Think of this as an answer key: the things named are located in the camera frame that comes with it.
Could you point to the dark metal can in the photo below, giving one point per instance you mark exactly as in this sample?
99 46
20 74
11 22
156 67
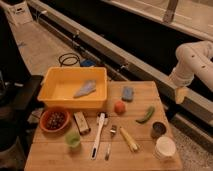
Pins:
158 129

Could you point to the black side furniture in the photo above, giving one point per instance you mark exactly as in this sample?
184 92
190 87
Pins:
18 91

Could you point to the light blue cloth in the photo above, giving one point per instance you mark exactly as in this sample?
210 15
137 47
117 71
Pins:
88 87

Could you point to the brown rectangular block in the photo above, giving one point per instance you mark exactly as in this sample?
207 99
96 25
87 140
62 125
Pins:
81 122

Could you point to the yellow plastic tray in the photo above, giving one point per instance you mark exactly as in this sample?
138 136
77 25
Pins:
61 83

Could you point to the small green cup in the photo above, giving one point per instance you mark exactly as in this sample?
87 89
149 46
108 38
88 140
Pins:
72 139

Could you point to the white lidded cup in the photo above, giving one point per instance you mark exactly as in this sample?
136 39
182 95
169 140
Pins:
165 148

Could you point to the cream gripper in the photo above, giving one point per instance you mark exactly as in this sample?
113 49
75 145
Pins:
180 94

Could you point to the white box with label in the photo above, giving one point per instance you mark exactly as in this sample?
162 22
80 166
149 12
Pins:
19 14

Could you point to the blue sponge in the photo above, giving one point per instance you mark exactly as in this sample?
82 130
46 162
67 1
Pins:
127 94

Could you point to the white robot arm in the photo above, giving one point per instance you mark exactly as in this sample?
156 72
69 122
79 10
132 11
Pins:
194 59

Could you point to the metal fork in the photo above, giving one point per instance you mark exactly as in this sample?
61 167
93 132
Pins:
113 131

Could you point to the orange bowl with beans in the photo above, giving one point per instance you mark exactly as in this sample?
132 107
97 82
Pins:
54 120

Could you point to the orange red ball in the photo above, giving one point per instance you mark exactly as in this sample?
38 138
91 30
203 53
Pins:
119 107

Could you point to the green pea pod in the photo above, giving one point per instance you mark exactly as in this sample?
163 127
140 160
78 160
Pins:
148 115

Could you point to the blue object on floor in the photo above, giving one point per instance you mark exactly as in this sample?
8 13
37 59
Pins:
87 63

